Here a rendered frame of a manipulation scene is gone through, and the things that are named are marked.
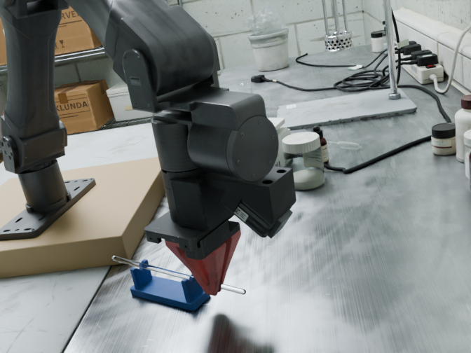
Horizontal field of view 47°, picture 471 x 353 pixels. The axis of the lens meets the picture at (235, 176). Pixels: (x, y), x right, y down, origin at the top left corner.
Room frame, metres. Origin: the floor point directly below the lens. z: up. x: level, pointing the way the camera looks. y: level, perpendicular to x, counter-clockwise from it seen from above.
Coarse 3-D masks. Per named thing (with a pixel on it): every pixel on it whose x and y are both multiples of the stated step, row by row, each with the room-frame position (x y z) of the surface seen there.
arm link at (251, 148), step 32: (128, 64) 0.49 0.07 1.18; (160, 96) 0.51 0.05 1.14; (192, 96) 0.48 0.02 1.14; (224, 96) 0.46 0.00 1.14; (256, 96) 0.45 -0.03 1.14; (192, 128) 0.47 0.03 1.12; (224, 128) 0.44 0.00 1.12; (256, 128) 0.44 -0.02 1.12; (192, 160) 0.47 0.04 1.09; (224, 160) 0.43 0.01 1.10; (256, 160) 0.44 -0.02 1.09
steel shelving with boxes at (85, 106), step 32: (0, 32) 3.07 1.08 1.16; (64, 32) 3.06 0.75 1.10; (0, 64) 3.07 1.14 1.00; (0, 96) 3.32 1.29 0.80; (64, 96) 3.00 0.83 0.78; (96, 96) 3.09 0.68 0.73; (128, 96) 3.06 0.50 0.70; (0, 128) 3.21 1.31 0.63; (96, 128) 2.98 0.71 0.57; (0, 160) 3.23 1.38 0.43
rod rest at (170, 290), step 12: (132, 276) 0.58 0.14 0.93; (144, 276) 0.59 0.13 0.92; (132, 288) 0.58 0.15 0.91; (144, 288) 0.57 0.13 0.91; (156, 288) 0.57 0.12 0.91; (168, 288) 0.56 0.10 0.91; (180, 288) 0.56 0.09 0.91; (192, 288) 0.53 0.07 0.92; (156, 300) 0.55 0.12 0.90; (168, 300) 0.54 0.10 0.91; (180, 300) 0.53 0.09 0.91; (192, 300) 0.53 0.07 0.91; (204, 300) 0.53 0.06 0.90
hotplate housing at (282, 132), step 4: (280, 128) 0.92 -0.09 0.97; (284, 128) 0.92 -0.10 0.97; (288, 128) 0.93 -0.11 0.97; (280, 132) 0.90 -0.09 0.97; (284, 132) 0.91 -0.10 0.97; (288, 132) 0.92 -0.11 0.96; (280, 136) 0.89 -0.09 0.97; (284, 136) 0.90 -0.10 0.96; (280, 140) 0.89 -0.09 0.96; (280, 144) 0.88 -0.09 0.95; (280, 148) 0.88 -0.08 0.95; (280, 152) 0.88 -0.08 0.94; (280, 156) 0.88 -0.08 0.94; (276, 160) 0.86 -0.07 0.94; (280, 160) 0.87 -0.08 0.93; (284, 160) 0.89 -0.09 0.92; (276, 164) 0.86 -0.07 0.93; (280, 164) 0.87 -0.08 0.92; (284, 164) 0.88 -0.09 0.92
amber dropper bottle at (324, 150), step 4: (316, 128) 0.90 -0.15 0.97; (316, 132) 0.89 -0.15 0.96; (320, 132) 0.89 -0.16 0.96; (320, 136) 0.89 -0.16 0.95; (320, 140) 0.89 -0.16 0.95; (324, 140) 0.89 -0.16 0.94; (324, 144) 0.89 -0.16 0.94; (324, 148) 0.89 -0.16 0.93; (324, 152) 0.89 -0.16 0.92; (324, 156) 0.89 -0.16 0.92; (328, 156) 0.90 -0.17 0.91; (324, 160) 0.89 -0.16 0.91; (328, 160) 0.89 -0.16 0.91
